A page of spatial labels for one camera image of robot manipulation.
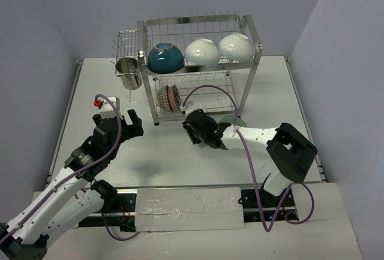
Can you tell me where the floral patterned dark bowl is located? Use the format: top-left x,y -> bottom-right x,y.
167,85 -> 181,111

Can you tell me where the black mounting rail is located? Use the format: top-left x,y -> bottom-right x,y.
78,184 -> 298,232

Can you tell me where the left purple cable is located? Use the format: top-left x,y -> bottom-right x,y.
0,94 -> 142,243

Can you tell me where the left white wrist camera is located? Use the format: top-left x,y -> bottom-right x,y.
94,97 -> 122,119

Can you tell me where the blue patterned bowl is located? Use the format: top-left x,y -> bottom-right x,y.
208,116 -> 217,125

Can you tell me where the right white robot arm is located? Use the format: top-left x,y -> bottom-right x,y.
182,109 -> 317,207

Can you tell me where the pale green bowl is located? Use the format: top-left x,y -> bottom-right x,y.
219,115 -> 247,127

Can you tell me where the white bowl top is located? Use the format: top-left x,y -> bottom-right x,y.
184,38 -> 220,66

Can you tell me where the steel two-tier dish rack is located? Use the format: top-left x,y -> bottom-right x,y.
136,13 -> 262,125

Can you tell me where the steel utensil cup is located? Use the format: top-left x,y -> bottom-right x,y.
115,57 -> 142,91

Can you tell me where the white taped board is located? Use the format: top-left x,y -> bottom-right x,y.
135,187 -> 244,232

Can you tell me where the teal bowl tan interior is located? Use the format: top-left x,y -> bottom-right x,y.
147,42 -> 184,74

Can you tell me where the wire side basket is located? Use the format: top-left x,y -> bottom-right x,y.
112,29 -> 137,62

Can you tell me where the white bowl dark rim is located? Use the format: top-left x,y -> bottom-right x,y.
218,32 -> 255,62

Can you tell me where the geometric patterned bowl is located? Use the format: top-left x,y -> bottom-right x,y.
157,85 -> 170,111

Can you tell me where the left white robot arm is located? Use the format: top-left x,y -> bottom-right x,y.
1,109 -> 144,259

